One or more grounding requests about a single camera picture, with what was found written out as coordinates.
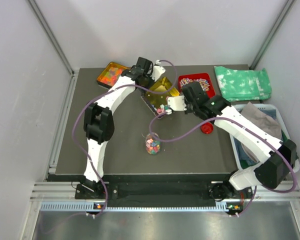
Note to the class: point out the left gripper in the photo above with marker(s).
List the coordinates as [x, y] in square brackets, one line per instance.
[149, 74]

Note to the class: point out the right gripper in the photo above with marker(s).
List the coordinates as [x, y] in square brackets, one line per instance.
[188, 109]

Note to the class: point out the speckled tin pastel star candies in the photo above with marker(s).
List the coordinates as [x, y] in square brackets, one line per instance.
[157, 103]

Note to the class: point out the clear glass jar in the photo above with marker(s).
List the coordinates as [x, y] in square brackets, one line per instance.
[152, 144]

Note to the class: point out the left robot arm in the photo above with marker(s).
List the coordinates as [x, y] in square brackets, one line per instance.
[98, 122]

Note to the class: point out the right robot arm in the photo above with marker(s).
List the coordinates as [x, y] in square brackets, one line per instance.
[276, 158]

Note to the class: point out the gold tin translucent star candies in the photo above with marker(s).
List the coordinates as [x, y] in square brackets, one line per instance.
[110, 75]

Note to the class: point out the red box of lollipops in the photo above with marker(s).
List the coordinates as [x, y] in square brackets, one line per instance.
[202, 78]

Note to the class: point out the red round lid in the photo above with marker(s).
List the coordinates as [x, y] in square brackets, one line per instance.
[207, 128]

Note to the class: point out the green white cloth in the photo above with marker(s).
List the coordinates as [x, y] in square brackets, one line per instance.
[243, 85]

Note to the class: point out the blue cloth in basket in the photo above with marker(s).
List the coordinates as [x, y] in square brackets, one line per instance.
[245, 155]

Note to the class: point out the white laundry basket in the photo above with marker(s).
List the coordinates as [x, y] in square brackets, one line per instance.
[240, 155]

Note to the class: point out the grey cloth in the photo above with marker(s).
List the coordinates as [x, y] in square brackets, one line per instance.
[265, 120]

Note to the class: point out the green cloth in basket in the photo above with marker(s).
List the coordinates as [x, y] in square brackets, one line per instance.
[245, 161]

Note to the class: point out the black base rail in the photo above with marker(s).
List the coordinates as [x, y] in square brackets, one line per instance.
[161, 190]

